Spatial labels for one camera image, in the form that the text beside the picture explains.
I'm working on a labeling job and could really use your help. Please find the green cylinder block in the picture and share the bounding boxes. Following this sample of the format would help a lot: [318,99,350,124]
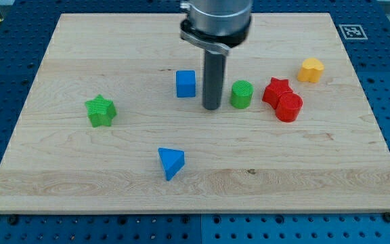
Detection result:
[230,80,254,109]

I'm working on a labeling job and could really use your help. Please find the blue cube block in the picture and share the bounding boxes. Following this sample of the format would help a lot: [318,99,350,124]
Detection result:
[175,70,196,98]

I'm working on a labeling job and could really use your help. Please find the red cylinder block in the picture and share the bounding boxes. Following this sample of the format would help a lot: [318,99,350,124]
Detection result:
[276,93,303,123]

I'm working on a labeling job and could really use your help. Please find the blue triangle block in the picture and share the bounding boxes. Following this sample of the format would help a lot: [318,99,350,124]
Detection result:
[158,148,185,181]

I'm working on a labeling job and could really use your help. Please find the wooden board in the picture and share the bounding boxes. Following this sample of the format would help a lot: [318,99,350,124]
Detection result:
[0,13,390,215]

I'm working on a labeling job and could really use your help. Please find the red star block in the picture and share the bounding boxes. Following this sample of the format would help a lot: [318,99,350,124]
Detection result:
[262,77,293,109]

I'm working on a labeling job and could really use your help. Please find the green star block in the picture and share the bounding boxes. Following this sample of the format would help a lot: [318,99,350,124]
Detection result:
[85,94,116,127]

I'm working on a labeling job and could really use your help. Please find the yellow heart block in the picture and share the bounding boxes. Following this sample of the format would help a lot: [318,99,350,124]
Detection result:
[297,58,324,83]

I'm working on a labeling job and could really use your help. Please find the white fiducial marker tag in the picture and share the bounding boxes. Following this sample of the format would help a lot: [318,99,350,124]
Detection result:
[339,24,368,40]

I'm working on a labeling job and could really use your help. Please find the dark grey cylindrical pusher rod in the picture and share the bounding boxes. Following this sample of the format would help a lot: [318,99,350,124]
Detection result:
[202,50,226,110]

